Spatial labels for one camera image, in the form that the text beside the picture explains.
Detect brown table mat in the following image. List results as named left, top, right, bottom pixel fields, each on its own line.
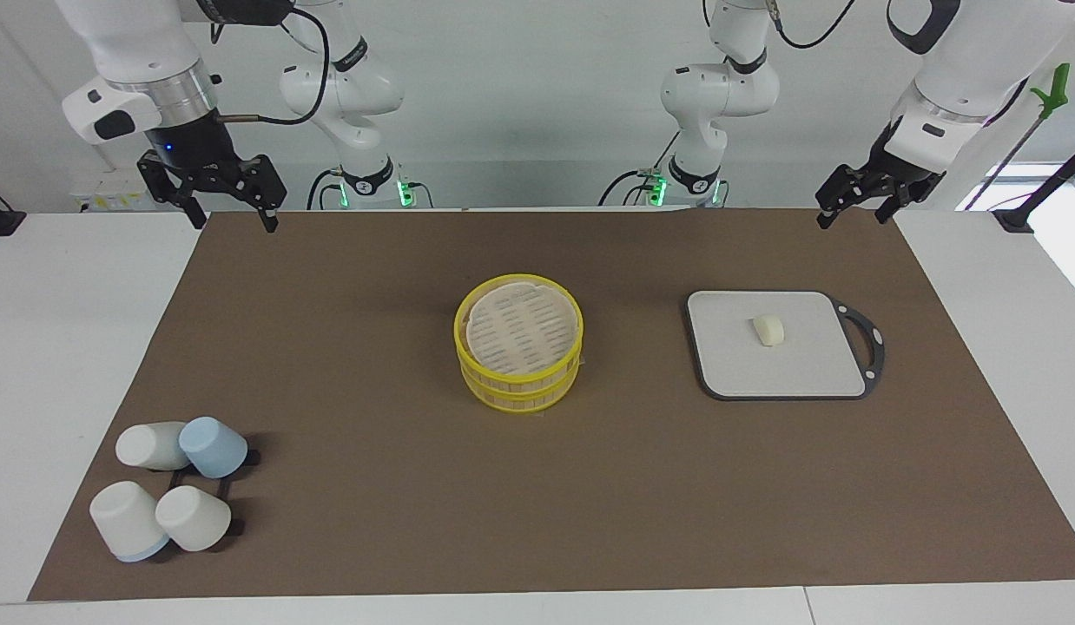
left=27, top=208, right=1075, bottom=602

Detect plain white cup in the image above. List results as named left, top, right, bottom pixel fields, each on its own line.
left=115, top=422, right=191, bottom=471
left=155, top=485, right=233, bottom=553

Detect black pole stand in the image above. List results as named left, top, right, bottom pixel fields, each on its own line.
left=993, top=139, right=1075, bottom=235

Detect light blue cup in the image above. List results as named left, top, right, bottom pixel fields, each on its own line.
left=178, top=417, right=249, bottom=480

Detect white cup blue rim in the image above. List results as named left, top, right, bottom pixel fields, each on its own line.
left=89, top=481, right=170, bottom=563

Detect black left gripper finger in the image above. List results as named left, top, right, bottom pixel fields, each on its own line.
left=876, top=181, right=925, bottom=225
left=816, top=165, right=868, bottom=230

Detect green tipped metal pole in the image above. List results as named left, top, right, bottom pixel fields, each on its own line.
left=963, top=62, right=1072, bottom=214

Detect white cutting board grey rim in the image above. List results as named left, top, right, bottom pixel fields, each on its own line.
left=685, top=290, right=887, bottom=402

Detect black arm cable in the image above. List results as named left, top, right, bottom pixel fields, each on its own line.
left=768, top=0, right=856, bottom=50
left=209, top=0, right=333, bottom=128

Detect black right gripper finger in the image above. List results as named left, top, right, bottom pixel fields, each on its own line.
left=241, top=155, right=288, bottom=234
left=136, top=152, right=207, bottom=230

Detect black cup rack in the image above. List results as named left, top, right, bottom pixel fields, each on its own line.
left=160, top=447, right=261, bottom=541

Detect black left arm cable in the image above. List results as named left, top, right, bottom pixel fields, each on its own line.
left=768, top=0, right=856, bottom=50

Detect perforated steamer liner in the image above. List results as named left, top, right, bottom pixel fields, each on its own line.
left=466, top=280, right=577, bottom=374

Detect black base cable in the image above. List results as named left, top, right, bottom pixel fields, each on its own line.
left=307, top=168, right=344, bottom=211
left=598, top=130, right=683, bottom=207

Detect yellow rimmed bamboo steamer tier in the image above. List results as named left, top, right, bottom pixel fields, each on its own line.
left=453, top=273, right=585, bottom=388
left=459, top=352, right=584, bottom=414

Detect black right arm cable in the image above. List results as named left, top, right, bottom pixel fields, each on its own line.
left=209, top=0, right=333, bottom=128

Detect white power strip yellow labels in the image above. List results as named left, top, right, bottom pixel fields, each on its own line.
left=73, top=178, right=152, bottom=214

